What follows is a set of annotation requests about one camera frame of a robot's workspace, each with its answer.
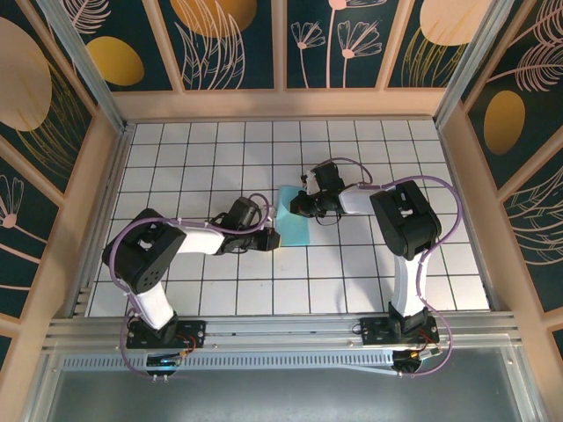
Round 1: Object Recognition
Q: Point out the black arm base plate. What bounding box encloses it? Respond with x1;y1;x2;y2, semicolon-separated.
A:
359;316;440;346
126;319;208;350

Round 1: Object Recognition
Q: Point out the light blue paper sheet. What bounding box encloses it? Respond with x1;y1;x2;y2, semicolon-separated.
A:
274;185;313;248

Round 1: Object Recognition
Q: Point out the slotted grey cable duct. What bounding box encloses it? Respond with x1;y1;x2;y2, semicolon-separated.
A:
59;349;399;375

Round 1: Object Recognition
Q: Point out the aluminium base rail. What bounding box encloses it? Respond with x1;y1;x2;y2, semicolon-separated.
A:
43;309;523;353

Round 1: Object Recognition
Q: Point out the grey metal panel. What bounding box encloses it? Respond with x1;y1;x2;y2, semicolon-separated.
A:
26;346;540;422

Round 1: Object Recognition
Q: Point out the aluminium side rail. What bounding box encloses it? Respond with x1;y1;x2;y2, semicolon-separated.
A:
434;118;503;314
69;125;135;318

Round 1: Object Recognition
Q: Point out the aluminium corner post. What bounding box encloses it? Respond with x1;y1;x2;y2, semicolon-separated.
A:
433;0;505;128
36;0;131;135

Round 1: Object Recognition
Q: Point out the small controller board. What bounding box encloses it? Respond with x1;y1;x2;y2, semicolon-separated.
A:
392;346;442;375
144;351;185;369

